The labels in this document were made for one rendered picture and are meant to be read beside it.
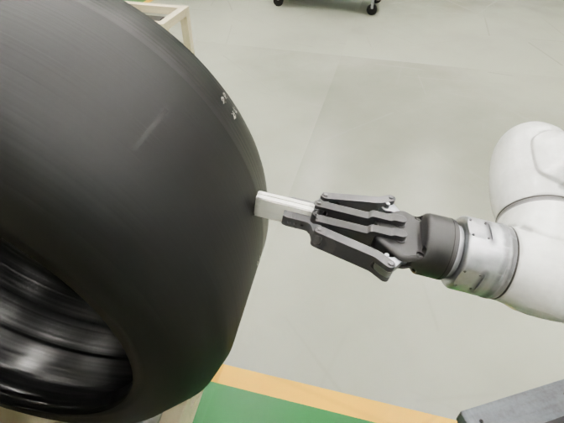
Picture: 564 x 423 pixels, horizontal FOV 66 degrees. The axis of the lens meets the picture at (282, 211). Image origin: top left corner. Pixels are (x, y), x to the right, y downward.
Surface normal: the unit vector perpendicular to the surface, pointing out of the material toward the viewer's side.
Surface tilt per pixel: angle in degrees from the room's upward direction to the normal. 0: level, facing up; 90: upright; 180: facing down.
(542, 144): 29
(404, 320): 0
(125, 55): 37
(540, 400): 0
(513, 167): 48
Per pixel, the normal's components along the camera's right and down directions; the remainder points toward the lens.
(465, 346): 0.00, -0.75
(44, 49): 0.46, -0.61
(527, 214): -0.54, -0.75
